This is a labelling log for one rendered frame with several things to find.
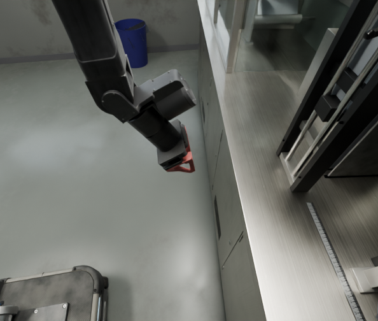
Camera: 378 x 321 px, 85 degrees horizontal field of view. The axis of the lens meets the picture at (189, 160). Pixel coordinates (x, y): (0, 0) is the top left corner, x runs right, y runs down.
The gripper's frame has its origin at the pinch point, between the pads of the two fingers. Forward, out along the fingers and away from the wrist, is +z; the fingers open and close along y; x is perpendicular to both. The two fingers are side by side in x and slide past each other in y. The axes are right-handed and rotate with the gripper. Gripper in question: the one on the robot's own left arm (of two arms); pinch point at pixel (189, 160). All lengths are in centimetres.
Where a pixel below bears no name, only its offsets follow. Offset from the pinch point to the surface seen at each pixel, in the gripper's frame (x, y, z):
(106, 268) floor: 97, 4, 65
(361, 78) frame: -37.7, -1.4, -1.4
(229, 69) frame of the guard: -21, 64, 26
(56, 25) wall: 139, 297, -8
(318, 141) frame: -29.6, -1.7, 13.3
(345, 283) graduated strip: -20.4, -30.1, 28.4
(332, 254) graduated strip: -21.0, -23.9, 28.8
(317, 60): -49, 37, 25
